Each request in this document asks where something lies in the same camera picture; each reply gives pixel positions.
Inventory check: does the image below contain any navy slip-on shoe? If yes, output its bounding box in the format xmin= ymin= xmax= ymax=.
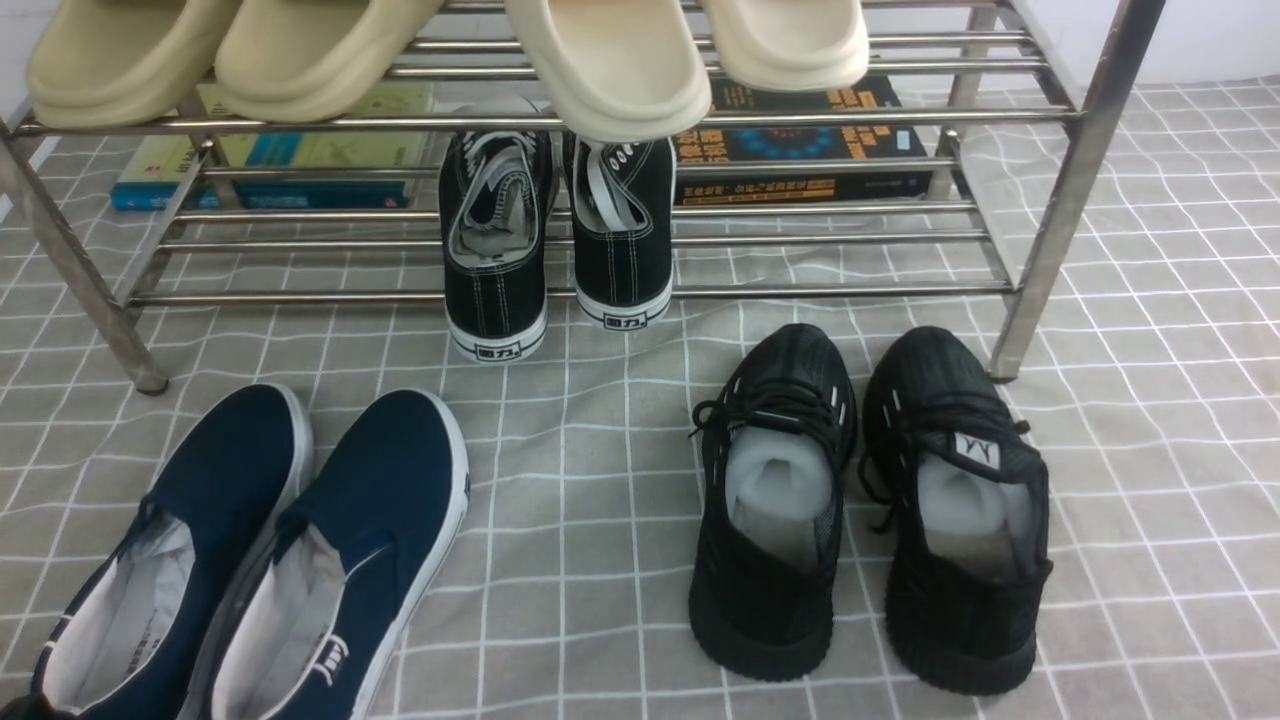
xmin=3 ymin=383 xmax=314 ymax=719
xmin=195 ymin=389 xmax=471 ymax=719

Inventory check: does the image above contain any steel shoe rack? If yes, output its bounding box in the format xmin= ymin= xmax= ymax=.
xmin=3 ymin=1 xmax=1164 ymax=396

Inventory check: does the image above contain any black knit sneaker left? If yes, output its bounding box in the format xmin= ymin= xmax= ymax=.
xmin=687 ymin=323 xmax=858 ymax=682

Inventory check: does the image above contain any black knit sneaker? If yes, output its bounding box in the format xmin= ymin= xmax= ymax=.
xmin=858 ymin=325 xmax=1053 ymax=696
xmin=687 ymin=323 xmax=858 ymax=682

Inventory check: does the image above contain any black canvas sneaker right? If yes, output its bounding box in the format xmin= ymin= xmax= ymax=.
xmin=562 ymin=133 xmax=677 ymax=332

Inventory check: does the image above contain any black canvas sneaker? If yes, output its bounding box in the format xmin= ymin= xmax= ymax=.
xmin=562 ymin=133 xmax=677 ymax=332
xmin=436 ymin=131 xmax=558 ymax=364

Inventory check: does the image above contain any black canvas sneaker left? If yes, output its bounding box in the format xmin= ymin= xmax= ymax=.
xmin=436 ymin=131 xmax=558 ymax=364

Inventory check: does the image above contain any cream slipper centre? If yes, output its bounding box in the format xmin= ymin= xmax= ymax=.
xmin=504 ymin=1 xmax=712 ymax=143

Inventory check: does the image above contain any cream slipper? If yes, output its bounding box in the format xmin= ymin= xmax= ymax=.
xmin=700 ymin=0 xmax=870 ymax=92
xmin=504 ymin=1 xmax=712 ymax=143

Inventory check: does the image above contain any black knit sneaker right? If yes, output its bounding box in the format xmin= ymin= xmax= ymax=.
xmin=858 ymin=325 xmax=1053 ymax=696

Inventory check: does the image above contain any cream slipper right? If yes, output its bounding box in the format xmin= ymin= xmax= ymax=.
xmin=700 ymin=0 xmax=870 ymax=92

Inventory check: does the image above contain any black orange book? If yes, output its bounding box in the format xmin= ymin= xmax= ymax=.
xmin=675 ymin=76 xmax=933 ymax=206

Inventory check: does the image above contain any tan slipper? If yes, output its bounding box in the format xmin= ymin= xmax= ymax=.
xmin=26 ymin=1 xmax=241 ymax=129
xmin=214 ymin=1 xmax=444 ymax=123

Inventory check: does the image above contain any green blue book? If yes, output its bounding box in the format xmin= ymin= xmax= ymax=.
xmin=110 ymin=131 xmax=428 ymax=211

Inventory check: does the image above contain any grey checked floor cloth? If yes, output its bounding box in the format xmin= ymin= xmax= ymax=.
xmin=1 ymin=78 xmax=1279 ymax=719

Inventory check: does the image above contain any tan slipper far left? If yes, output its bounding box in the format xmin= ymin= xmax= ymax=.
xmin=26 ymin=1 xmax=241 ymax=129

